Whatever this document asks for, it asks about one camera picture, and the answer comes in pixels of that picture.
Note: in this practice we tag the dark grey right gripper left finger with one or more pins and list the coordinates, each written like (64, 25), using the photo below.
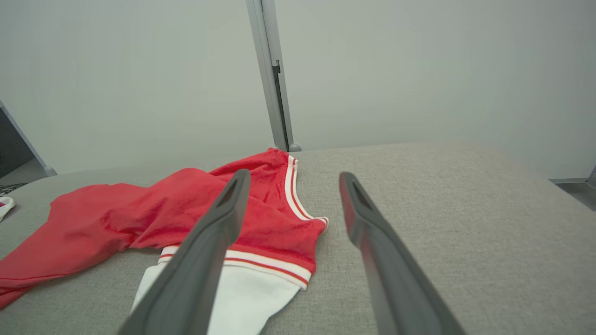
(195, 270)

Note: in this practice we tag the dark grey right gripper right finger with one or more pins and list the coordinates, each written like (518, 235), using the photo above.
(391, 279)

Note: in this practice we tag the red basketball jersey white trim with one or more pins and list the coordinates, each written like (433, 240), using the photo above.
(116, 218)

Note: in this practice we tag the white cloth with red mark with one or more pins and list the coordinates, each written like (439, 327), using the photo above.
(5, 207)

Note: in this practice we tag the grey partition post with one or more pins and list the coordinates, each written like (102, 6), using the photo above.
(272, 70)

